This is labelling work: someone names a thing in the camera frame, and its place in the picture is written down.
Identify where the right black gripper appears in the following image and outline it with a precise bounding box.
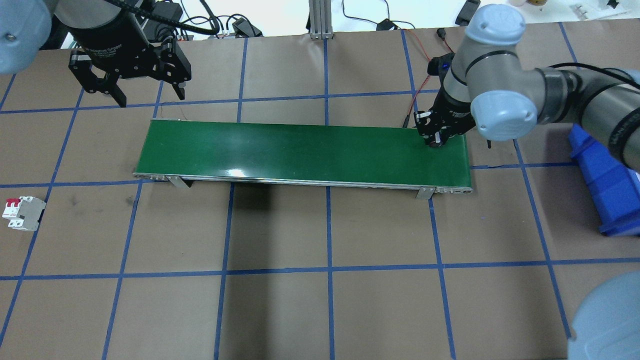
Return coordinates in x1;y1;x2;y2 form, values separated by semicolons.
414;97;476;146

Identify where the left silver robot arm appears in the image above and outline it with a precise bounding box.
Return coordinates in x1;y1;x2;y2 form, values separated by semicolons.
0;0;192;107

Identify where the blue plastic bin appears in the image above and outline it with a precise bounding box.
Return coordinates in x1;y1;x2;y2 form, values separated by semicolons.
568;124;640;237

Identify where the green conveyor belt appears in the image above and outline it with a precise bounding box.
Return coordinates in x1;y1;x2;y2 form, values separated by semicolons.
133;118;474;199

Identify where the black power adapter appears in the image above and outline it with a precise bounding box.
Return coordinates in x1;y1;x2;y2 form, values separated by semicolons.
231;17;264;38

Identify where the aluminium frame post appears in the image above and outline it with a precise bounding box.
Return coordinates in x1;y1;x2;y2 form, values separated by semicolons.
307;0;334;41

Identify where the red white circuit breaker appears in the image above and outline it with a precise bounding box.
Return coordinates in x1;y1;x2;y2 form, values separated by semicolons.
2;196;47;231

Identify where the red black wire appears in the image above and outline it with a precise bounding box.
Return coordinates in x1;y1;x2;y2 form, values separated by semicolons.
402;29;457;128

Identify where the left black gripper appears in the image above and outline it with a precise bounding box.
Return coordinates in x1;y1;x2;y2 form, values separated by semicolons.
70;25;192;108

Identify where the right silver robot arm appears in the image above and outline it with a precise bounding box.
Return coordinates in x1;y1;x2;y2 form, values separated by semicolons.
414;4;640;171

